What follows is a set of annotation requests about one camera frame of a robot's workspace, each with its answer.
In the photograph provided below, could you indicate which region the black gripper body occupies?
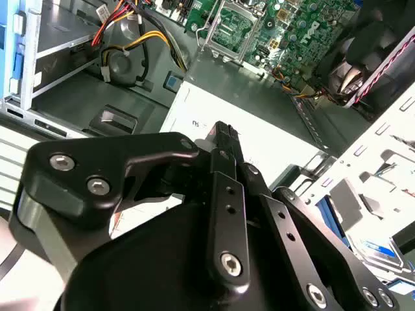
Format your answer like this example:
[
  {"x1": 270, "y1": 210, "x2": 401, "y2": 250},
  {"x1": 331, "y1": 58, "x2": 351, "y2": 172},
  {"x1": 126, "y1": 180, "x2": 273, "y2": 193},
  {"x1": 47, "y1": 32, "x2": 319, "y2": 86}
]
[{"x1": 60, "y1": 194, "x2": 307, "y2": 311}]

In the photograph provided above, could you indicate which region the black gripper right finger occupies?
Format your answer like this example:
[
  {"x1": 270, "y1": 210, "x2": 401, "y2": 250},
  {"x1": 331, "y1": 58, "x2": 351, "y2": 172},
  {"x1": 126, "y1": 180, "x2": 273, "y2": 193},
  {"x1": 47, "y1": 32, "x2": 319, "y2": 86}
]
[{"x1": 228, "y1": 124, "x2": 400, "y2": 311}]

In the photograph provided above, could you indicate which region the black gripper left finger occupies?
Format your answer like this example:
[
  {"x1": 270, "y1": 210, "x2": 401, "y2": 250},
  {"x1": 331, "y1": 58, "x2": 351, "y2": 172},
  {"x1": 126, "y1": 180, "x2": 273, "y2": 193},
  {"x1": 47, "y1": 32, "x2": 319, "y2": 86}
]
[{"x1": 8, "y1": 121, "x2": 253, "y2": 295}]

